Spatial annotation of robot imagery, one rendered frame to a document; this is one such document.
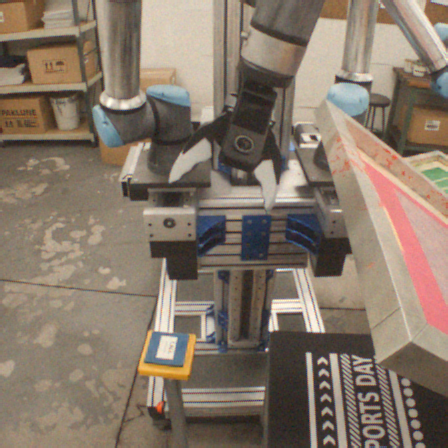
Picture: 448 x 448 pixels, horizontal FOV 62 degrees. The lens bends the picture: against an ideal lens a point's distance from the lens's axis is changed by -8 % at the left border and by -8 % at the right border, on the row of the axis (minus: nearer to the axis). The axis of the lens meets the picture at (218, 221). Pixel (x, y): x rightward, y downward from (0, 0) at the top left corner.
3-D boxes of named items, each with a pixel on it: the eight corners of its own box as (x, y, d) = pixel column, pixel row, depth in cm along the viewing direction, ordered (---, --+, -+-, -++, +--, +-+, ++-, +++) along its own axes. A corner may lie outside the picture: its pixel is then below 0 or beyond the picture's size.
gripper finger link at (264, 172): (285, 192, 62) (270, 139, 58) (287, 213, 58) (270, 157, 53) (266, 196, 63) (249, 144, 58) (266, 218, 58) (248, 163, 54)
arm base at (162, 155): (150, 152, 124) (147, 123, 118) (198, 151, 124) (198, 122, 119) (144, 176, 112) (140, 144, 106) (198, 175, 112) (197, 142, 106)
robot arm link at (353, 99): (318, 136, 111) (324, 90, 103) (326, 120, 121) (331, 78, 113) (361, 144, 107) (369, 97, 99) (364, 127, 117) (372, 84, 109)
